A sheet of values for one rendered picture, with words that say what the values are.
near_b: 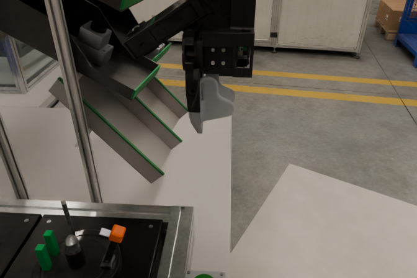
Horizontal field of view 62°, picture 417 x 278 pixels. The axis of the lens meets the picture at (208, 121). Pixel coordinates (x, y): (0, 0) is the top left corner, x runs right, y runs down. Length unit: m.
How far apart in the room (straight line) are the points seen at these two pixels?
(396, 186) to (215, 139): 1.64
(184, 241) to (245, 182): 1.63
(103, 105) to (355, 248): 0.63
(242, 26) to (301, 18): 4.02
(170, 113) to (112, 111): 0.21
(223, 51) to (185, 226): 0.40
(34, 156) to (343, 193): 0.89
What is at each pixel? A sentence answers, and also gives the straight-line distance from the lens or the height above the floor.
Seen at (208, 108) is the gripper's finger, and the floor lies 1.27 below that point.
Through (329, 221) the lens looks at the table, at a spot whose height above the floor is 0.86.
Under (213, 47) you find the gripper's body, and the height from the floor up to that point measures 1.35.
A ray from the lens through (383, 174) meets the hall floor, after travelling 2.61.
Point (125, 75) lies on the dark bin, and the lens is 0.71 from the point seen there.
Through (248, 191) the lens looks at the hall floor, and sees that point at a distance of 2.22.
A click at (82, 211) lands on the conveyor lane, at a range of 0.79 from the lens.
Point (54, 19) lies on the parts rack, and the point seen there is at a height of 1.33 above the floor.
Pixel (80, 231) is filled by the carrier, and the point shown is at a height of 0.99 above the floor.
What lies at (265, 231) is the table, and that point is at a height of 0.86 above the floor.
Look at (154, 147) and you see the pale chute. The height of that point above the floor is 1.02.
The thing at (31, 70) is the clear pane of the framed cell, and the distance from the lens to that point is 1.66.
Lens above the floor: 1.48
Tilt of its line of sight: 31 degrees down
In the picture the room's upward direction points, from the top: straight up
